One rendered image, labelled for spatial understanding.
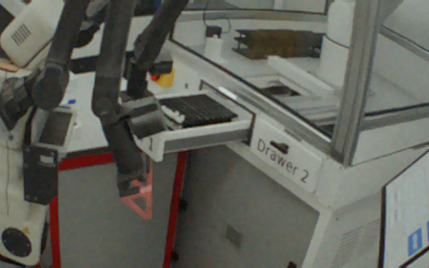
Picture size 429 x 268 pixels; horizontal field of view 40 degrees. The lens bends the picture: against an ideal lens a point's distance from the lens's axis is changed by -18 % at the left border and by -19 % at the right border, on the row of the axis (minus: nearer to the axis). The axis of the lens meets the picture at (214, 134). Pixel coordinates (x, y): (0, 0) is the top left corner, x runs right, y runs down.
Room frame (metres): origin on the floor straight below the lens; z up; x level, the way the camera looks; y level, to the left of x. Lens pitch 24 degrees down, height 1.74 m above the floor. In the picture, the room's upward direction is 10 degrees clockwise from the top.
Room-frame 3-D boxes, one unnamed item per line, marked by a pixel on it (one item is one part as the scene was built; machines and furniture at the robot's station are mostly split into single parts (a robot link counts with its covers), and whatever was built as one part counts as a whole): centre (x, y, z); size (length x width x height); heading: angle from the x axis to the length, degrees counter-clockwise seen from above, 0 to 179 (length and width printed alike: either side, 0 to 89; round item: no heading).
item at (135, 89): (1.87, 0.24, 1.01); 0.10 x 0.07 x 0.07; 130
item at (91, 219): (2.25, 0.48, 0.38); 0.62 x 0.58 x 0.76; 41
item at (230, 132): (2.06, 0.07, 0.86); 0.40 x 0.26 x 0.06; 131
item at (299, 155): (1.89, -0.22, 0.87); 0.29 x 0.02 x 0.11; 41
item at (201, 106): (2.05, 0.08, 0.87); 0.22 x 0.18 x 0.06; 131
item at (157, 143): (1.92, 0.23, 0.87); 0.29 x 0.02 x 0.11; 41
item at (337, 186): (2.42, -0.41, 0.87); 1.02 x 0.95 x 0.14; 41
